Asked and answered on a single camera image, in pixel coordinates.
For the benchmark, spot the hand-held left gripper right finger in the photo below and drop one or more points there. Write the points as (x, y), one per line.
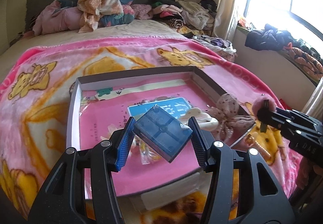
(198, 143)

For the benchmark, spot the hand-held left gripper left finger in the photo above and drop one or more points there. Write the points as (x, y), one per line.
(125, 143)

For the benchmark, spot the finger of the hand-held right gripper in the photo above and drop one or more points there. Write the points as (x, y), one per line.
(267, 109)
(265, 121)

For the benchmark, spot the pink plush hair clip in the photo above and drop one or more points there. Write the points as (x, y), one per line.
(260, 102)

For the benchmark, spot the white claw hair clip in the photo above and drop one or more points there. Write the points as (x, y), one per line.
(209, 123)

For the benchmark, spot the clear bag with yellow item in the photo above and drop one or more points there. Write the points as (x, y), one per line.
(147, 157)

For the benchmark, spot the blue plastic box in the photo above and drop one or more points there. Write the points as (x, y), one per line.
(161, 135)

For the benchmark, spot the dark cardboard box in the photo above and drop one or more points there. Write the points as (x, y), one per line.
(201, 80)

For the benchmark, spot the beige beaded hair clip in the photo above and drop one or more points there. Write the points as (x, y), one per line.
(257, 144)

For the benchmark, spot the orange patterned garment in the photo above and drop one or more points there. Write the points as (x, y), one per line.
(307, 59)

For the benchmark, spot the dark navy jacket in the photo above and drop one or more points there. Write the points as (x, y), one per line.
(267, 37)

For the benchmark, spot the floral laundry basket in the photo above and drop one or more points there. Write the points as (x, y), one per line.
(222, 43)

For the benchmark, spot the orange cloth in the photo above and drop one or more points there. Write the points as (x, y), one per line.
(243, 23)

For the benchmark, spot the pink printed blanket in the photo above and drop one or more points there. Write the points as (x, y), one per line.
(37, 112)

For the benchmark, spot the yellow printed blanket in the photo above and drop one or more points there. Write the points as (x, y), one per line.
(189, 30)

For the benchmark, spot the beige quilted bed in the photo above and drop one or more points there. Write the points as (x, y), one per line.
(113, 32)

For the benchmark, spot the pile of mixed clothes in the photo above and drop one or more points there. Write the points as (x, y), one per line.
(194, 11)

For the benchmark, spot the pink fleece garment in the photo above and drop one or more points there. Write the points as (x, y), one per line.
(141, 10)

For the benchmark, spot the pink padded jacket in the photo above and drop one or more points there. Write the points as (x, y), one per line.
(58, 18)

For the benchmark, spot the beige floral cloth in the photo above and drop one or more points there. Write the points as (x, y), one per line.
(101, 1)

